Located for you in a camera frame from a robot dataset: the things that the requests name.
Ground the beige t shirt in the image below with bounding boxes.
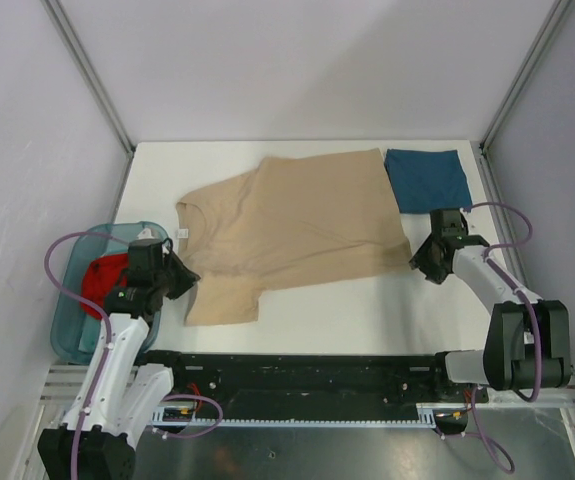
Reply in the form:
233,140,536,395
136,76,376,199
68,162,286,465
176,149,412,326

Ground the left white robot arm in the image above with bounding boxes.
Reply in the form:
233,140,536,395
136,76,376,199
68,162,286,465
38,248,199,479

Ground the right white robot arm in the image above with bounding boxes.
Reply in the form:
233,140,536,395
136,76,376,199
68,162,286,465
410,234,571,402

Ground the red t shirt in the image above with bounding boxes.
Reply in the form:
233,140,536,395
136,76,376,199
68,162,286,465
80,253,128,308

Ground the folded blue t shirt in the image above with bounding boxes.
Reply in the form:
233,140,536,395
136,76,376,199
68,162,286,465
384,149,473,214

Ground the teal plastic bin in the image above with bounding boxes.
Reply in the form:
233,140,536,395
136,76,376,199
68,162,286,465
50,221,168,365

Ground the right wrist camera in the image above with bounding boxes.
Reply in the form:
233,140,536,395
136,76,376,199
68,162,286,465
430,209,469,238

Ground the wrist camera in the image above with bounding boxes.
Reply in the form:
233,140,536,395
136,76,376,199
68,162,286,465
430,209,469,238
127,238,168,275

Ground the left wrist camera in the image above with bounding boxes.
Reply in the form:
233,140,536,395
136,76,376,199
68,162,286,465
127,238,168,275

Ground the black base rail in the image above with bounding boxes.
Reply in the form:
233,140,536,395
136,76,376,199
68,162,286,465
136,350,472,420

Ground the white cable duct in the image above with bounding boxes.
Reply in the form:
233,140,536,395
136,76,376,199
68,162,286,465
150,406,436,429

